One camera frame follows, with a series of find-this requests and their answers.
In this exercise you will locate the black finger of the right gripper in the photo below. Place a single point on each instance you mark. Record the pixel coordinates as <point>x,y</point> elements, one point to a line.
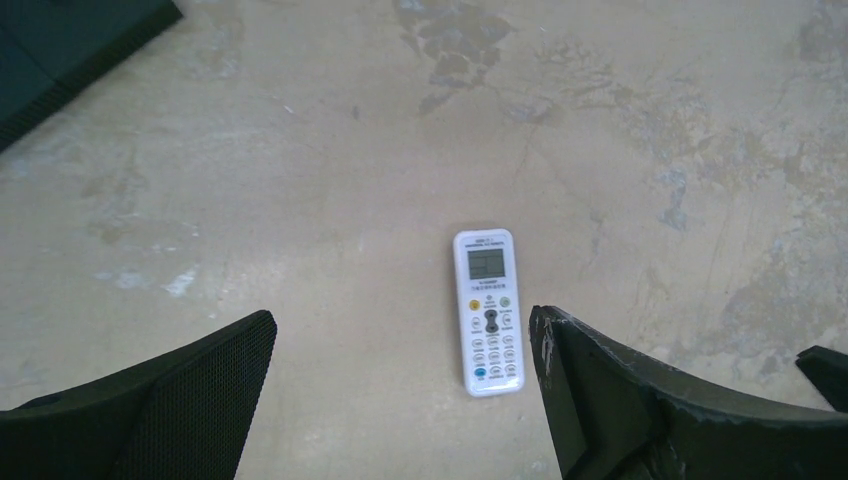
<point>826,369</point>

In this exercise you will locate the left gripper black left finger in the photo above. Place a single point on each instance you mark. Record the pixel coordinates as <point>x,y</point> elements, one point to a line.
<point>185,414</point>

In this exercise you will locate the black square tray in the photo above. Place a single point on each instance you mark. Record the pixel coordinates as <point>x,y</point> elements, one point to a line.
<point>51,51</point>

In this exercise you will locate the grey remote control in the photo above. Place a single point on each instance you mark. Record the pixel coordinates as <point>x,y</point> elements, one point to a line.
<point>488,312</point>

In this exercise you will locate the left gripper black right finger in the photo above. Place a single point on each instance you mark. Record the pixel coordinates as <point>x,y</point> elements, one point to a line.
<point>616,413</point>

